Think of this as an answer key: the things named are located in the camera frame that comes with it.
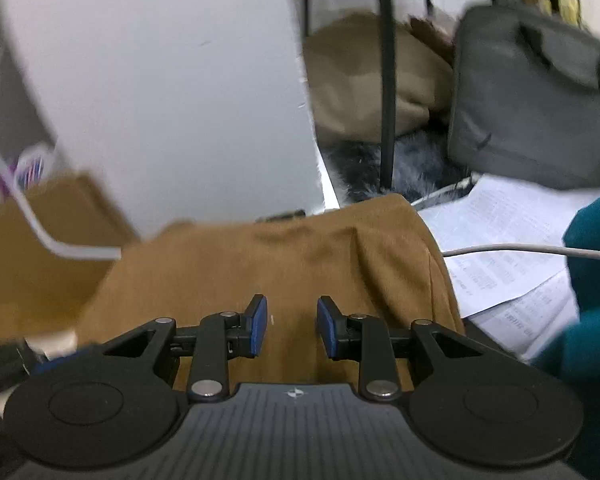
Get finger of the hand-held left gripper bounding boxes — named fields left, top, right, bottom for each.
left=30, top=346, right=98, bottom=377

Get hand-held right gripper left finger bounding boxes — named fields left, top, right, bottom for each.
left=100, top=294, right=269, bottom=403

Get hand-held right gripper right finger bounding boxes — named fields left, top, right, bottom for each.
left=316, top=295, right=487, bottom=403

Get brown printed t-shirt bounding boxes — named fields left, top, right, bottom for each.
left=75, top=194, right=467, bottom=397

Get large flattened cardboard sheet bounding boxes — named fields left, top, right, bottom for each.
left=0, top=171, right=142, bottom=349

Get dark furry rug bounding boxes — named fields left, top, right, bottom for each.
left=324, top=129, right=477, bottom=204

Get purple refill pouch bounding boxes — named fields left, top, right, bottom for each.
left=0, top=141, right=57, bottom=204

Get printed paper sheets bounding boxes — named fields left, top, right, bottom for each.
left=411, top=171, right=600, bottom=362

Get beige cloth bundle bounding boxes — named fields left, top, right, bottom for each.
left=301, top=11, right=457, bottom=144

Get teal garment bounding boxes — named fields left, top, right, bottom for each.
left=531, top=184, right=600, bottom=480

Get grey laptop bag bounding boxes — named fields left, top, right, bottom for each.
left=446, top=4, right=600, bottom=192

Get white cable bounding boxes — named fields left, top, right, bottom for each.
left=0, top=45, right=600, bottom=262

